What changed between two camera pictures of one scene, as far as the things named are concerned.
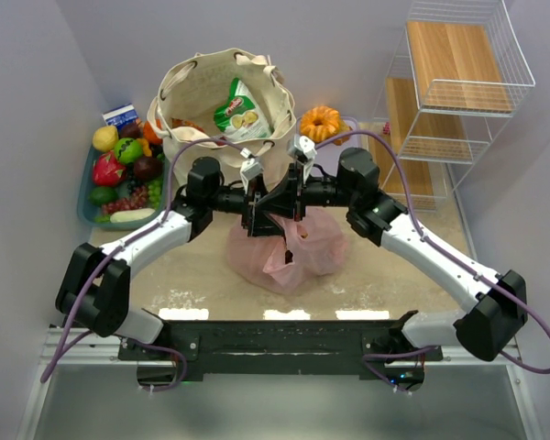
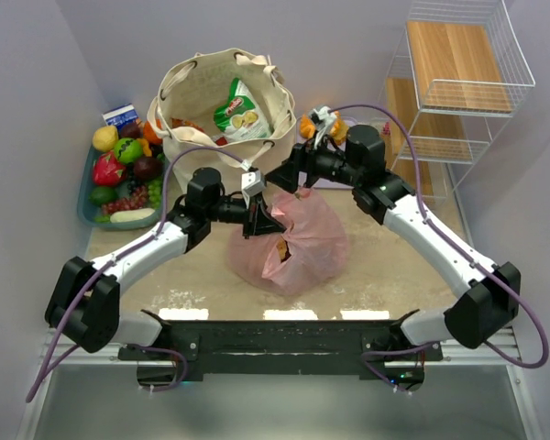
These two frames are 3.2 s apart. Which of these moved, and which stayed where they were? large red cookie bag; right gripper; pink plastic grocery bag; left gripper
Moved: right gripper
Stayed: left gripper; large red cookie bag; pink plastic grocery bag
